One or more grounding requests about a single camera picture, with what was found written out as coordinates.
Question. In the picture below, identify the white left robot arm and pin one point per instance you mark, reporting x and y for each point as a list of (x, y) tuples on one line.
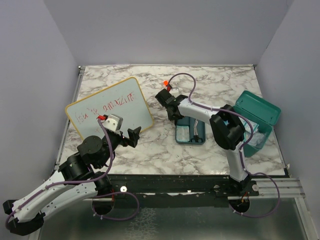
[(77, 179)]

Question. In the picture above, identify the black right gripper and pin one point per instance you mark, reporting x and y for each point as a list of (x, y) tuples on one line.
[(173, 118)]

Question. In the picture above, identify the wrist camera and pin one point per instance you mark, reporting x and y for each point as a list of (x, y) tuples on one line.
[(172, 90), (111, 122)]

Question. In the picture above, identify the yellow framed whiteboard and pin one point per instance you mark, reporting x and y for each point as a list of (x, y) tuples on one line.
[(124, 99)]

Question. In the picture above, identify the white dressing packet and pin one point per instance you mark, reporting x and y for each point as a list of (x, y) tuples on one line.
[(182, 134)]

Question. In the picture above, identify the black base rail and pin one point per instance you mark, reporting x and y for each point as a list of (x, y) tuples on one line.
[(174, 191)]

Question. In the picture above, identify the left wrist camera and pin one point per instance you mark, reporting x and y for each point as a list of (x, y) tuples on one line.
[(111, 122)]

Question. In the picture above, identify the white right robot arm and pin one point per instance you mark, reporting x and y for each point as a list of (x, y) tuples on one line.
[(227, 128)]

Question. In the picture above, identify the black handled scissors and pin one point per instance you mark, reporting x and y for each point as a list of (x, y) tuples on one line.
[(196, 138)]

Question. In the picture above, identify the blue divided tray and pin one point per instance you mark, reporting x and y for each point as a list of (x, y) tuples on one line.
[(189, 121)]

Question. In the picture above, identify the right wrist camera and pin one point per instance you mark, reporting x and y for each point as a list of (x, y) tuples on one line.
[(172, 90)]

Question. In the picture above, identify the teal medicine box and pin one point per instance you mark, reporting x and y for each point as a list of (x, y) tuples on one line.
[(260, 111)]

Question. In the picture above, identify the clear bag of plasters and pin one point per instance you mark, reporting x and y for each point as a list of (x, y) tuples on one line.
[(257, 136)]

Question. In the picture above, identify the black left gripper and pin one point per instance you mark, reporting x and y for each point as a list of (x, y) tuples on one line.
[(133, 136)]

